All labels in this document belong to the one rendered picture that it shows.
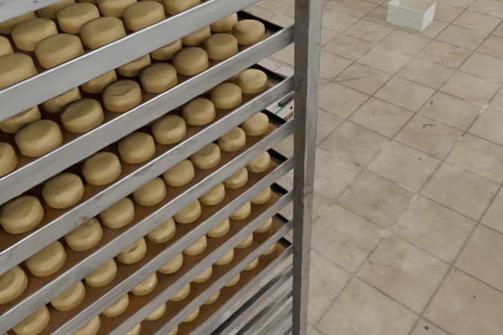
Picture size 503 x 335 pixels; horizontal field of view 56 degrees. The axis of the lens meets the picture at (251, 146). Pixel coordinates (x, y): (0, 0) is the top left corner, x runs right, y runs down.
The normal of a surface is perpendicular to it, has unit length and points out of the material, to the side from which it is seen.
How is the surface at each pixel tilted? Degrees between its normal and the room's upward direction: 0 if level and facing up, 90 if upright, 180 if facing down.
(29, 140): 0
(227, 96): 0
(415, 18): 90
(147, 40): 90
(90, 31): 0
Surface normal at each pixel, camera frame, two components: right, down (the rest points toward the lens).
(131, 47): 0.69, 0.44
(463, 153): -0.05, -0.75
